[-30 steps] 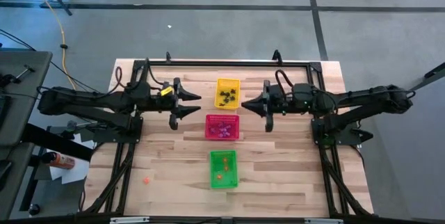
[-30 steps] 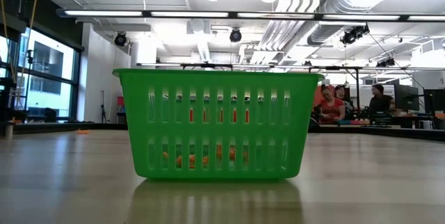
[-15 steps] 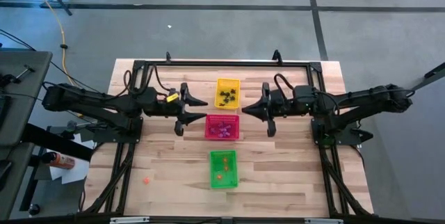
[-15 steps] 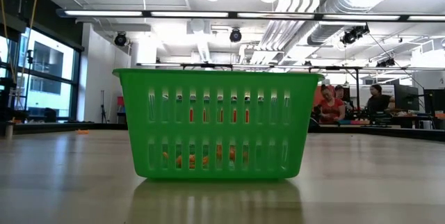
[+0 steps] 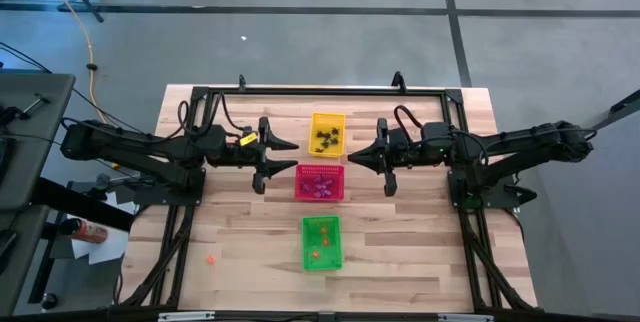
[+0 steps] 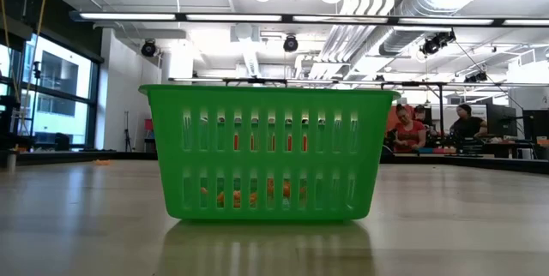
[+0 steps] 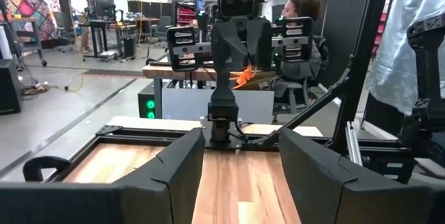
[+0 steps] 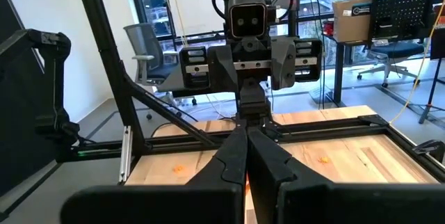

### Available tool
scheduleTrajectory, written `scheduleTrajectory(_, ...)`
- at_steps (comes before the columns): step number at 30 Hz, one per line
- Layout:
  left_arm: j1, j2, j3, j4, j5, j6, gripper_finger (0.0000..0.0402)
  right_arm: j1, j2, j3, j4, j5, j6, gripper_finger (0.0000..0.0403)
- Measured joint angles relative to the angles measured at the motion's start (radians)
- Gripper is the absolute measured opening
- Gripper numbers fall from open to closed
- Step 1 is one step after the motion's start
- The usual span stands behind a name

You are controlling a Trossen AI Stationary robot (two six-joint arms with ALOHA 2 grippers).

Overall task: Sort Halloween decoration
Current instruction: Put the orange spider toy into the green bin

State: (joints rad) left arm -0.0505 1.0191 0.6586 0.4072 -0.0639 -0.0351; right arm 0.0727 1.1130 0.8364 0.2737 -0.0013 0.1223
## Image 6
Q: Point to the black beam with light strips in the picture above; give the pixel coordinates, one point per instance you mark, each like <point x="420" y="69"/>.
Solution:
<point x="287" y="18"/>

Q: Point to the black ceiling spotlight cluster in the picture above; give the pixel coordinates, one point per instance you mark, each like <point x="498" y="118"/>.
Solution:
<point x="433" y="45"/>
<point x="476" y="77"/>

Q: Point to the green plastic basket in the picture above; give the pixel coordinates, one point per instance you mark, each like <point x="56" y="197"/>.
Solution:
<point x="274" y="96"/>

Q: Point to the person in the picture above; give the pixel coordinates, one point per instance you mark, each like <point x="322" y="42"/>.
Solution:
<point x="467" y="128"/>
<point x="409" y="136"/>
<point x="421" y="114"/>

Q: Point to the large glass window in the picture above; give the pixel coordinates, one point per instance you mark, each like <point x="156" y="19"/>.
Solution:
<point x="60" y="70"/>

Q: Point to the white sign board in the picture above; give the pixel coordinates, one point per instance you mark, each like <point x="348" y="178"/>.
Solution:
<point x="444" y="117"/>

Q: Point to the small dark tripod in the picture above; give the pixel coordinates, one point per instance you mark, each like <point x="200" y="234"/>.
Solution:
<point x="127" y="139"/>

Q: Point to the black tripod stand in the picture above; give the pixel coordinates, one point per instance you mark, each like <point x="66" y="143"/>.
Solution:
<point x="36" y="70"/>

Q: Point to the black table clamp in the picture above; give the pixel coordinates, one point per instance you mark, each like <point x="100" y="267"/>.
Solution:
<point x="387" y="156"/>

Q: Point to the black computer monitor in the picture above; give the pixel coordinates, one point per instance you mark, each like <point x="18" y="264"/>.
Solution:
<point x="536" y="124"/>
<point x="499" y="119"/>

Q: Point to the black office desk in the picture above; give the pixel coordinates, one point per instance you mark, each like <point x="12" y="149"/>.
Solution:
<point x="506" y="149"/>

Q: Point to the silver ventilation duct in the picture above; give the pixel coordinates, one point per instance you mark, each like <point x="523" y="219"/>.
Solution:
<point x="429" y="1"/>

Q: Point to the black aluminium rig frame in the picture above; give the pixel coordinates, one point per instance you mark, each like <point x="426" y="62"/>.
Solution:
<point x="86" y="157"/>

